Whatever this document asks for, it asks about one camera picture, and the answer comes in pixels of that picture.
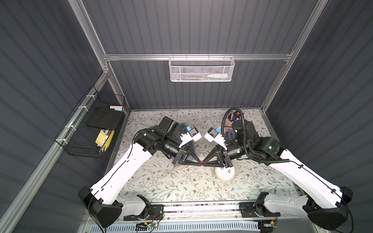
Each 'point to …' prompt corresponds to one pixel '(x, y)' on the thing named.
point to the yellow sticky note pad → (100, 138)
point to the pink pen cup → (232, 116)
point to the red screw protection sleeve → (202, 161)
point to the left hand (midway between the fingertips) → (198, 167)
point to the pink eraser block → (114, 107)
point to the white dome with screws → (225, 174)
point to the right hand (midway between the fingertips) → (206, 167)
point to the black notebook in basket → (104, 117)
